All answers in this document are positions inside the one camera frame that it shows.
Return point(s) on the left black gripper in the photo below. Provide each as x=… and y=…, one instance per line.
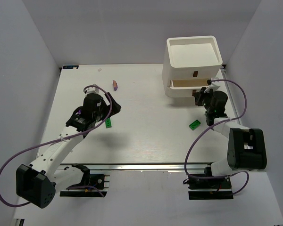
x=111, y=109

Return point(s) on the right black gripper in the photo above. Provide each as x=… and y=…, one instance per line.
x=200, y=98

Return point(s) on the green long lego brick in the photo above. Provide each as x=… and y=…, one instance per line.
x=194, y=125

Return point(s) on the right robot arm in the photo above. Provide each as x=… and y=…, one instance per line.
x=246, y=147

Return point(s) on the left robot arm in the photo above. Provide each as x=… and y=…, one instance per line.
x=41, y=179

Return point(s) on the green flat lego plate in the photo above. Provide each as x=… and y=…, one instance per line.
x=108, y=123

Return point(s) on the white drawer cabinet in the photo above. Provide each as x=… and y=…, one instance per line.
x=196, y=52

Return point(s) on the blue label sticker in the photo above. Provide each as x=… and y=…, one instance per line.
x=70, y=67

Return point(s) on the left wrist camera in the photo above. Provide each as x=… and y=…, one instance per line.
x=91, y=89

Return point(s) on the aluminium rail right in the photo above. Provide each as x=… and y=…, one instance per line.
x=235, y=94

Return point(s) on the aluminium rail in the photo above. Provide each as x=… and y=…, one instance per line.
x=235, y=94
x=174, y=166

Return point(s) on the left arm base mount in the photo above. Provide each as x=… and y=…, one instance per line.
x=94, y=184

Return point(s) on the aluminium rail front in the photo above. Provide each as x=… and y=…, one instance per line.
x=174, y=166

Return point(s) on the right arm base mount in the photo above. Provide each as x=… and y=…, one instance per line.
x=209, y=189

